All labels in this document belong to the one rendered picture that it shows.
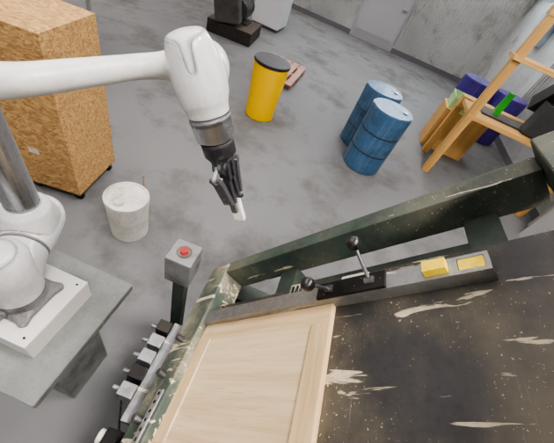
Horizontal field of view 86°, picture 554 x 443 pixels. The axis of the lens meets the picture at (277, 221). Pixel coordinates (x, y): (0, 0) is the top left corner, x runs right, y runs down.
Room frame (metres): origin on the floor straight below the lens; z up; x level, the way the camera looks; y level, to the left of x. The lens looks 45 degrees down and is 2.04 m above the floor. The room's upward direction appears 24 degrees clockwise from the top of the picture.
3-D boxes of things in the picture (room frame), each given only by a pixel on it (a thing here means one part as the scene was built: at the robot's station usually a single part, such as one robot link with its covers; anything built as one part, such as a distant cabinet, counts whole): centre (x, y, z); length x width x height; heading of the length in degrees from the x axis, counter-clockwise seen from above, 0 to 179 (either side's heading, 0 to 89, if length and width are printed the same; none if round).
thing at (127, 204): (1.29, 1.05, 0.24); 0.32 x 0.30 x 0.47; 179
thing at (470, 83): (6.73, -2.76, 0.45); 1.24 x 0.78 x 0.91; 89
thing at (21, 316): (0.29, 0.73, 0.88); 0.22 x 0.18 x 0.06; 0
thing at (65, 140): (1.53, 1.73, 0.63); 0.50 x 0.42 x 1.25; 8
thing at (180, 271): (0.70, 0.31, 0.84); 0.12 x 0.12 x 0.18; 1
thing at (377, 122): (3.99, -0.66, 0.42); 1.08 x 0.66 x 0.83; 179
